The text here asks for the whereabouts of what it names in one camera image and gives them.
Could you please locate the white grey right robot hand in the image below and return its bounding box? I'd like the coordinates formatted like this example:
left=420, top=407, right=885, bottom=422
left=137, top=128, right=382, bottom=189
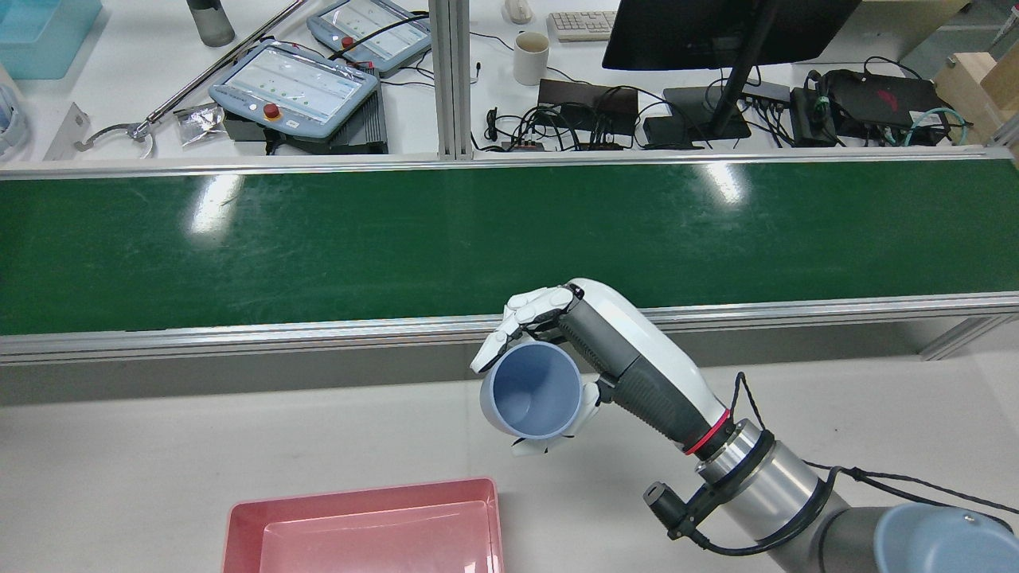
left=470, top=278, right=732, bottom=458

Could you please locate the blue plastic cup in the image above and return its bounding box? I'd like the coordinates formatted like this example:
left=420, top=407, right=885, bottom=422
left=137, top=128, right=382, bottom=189
left=480, top=341, right=584, bottom=440

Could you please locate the black adapter box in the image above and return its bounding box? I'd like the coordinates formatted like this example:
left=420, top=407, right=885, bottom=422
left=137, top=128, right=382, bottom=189
left=790, top=86, right=837, bottom=148

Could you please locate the pink plastic box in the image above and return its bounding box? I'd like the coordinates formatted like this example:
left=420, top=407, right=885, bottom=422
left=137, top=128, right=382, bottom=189
left=221, top=476, right=505, bottom=573

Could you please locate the wooden box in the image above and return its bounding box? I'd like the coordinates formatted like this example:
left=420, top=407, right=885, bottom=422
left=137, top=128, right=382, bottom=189
left=933, top=49, right=1019, bottom=148

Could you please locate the black flat pad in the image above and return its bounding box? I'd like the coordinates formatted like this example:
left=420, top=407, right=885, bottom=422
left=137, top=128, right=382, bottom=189
left=537, top=78, right=639, bottom=150

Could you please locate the white mug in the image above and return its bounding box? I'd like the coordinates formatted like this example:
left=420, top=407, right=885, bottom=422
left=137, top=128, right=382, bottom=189
left=513, top=32, right=550, bottom=86

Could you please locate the black computer monitor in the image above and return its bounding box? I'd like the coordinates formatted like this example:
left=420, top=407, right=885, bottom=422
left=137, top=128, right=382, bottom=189
left=603, top=0, right=862, bottom=144

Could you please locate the white keyboard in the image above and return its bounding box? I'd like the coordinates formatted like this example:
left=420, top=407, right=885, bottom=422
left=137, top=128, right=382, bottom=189
left=548, top=10, right=620, bottom=43

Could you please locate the green conveyor belt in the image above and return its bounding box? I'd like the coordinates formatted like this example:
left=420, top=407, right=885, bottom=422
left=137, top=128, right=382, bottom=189
left=0, top=147, right=1019, bottom=367

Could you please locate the small grey teach pendant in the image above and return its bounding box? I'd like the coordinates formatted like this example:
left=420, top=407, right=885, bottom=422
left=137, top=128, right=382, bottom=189
left=306, top=0, right=435, bottom=78

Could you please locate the large grey teach pendant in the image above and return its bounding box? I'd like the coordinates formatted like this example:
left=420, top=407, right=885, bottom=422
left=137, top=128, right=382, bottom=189
left=209, top=40, right=381, bottom=142

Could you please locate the small silver plastic bag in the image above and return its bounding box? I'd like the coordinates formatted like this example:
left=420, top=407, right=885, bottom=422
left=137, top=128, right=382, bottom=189
left=175, top=103, right=228, bottom=148

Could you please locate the grey thermos bottle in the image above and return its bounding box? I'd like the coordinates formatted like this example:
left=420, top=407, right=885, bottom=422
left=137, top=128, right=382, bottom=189
left=187, top=0, right=236, bottom=47

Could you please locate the grey metal plate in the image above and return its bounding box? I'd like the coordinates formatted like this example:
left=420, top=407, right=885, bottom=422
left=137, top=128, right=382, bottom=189
left=44, top=102, right=92, bottom=162

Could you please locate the clear plastic container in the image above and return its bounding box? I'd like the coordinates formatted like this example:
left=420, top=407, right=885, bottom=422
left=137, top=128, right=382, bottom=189
left=0, top=80, right=31, bottom=158

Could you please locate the light blue plastic container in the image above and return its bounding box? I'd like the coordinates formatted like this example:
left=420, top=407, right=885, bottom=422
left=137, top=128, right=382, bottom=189
left=0, top=0, right=103, bottom=80

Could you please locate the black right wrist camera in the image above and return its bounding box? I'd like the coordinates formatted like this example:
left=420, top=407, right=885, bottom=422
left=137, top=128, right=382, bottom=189
left=643, top=480, right=701, bottom=544

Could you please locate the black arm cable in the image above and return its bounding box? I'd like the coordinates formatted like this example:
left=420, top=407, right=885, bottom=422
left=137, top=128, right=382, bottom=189
left=701, top=370, right=1019, bottom=558

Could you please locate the aluminium frame post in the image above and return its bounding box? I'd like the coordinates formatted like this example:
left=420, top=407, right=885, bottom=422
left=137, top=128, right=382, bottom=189
left=428, top=0, right=473, bottom=162

